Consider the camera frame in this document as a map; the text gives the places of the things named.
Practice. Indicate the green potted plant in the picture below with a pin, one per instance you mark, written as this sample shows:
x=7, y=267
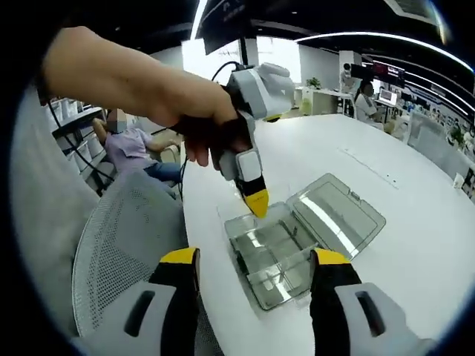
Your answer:
x=314, y=82

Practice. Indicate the person's grey shirt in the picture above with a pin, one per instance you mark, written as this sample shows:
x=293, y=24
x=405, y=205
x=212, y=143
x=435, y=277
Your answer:
x=44, y=222

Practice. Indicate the clear grey guide fixture box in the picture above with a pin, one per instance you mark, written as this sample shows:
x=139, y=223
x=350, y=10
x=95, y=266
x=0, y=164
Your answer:
x=334, y=219

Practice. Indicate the ceiling light strips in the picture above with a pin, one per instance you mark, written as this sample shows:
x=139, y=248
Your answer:
x=199, y=18

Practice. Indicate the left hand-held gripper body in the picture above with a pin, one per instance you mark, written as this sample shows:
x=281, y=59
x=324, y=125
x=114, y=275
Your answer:
x=263, y=92

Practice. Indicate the white mesh office chair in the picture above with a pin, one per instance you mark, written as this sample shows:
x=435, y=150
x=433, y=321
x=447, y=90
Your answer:
x=122, y=237

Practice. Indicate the person's left hand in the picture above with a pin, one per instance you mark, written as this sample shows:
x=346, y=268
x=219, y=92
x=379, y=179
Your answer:
x=208, y=107

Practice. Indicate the metal rack with white bins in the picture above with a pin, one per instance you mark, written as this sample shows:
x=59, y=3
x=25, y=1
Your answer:
x=89, y=152

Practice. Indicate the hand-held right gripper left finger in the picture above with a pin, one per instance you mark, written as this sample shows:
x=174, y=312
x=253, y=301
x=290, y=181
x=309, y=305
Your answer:
x=178, y=296

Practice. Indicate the black monitor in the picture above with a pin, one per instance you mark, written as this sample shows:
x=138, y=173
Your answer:
x=222, y=26

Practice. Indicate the white counter cabinet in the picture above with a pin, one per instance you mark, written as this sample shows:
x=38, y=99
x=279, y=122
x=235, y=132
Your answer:
x=326, y=100

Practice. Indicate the hanging display screen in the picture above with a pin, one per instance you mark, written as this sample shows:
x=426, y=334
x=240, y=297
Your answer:
x=387, y=72

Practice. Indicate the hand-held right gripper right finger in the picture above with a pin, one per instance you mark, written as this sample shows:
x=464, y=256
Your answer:
x=334, y=296

